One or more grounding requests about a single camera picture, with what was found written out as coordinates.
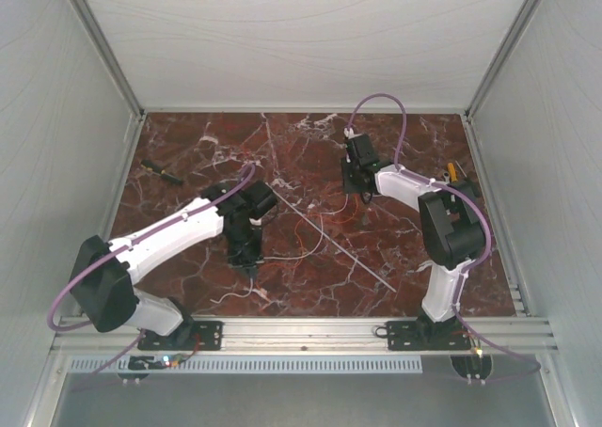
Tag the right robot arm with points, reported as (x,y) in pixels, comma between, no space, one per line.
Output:
(454,231)

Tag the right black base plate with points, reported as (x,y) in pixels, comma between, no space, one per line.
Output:
(409,335)

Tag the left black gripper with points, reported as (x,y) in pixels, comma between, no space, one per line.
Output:
(239,260)

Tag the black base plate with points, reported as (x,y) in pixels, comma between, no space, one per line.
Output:
(409,335)
(198,335)

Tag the aluminium front rail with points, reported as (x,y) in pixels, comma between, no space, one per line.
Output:
(315,335)

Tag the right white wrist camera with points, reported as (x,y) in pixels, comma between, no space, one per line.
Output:
(350,144)

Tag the small circuit board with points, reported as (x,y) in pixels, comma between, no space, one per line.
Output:
(172,361)

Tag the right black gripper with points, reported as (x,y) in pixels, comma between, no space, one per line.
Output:
(347,187)

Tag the yellow handled screwdriver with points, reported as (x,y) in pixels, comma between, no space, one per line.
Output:
(452,172)

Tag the slotted grey cable duct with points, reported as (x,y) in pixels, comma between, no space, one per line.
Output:
(272,365)

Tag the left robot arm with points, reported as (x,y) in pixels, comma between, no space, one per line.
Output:
(105,274)

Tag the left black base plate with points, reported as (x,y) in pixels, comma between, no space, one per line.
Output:
(198,335)

